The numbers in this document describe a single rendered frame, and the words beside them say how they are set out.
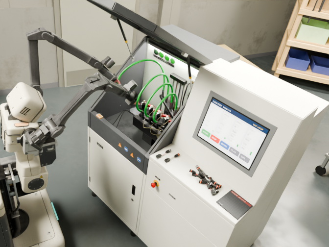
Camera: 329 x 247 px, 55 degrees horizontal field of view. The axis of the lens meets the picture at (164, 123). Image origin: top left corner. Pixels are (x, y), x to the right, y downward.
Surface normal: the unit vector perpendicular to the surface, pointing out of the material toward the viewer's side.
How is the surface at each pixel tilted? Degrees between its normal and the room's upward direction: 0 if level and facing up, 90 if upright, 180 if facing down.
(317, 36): 90
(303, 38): 90
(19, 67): 90
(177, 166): 0
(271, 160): 76
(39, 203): 0
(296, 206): 0
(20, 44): 90
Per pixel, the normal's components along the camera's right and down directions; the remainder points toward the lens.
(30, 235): 0.14, -0.80
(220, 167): -0.64, 0.14
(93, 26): 0.50, 0.57
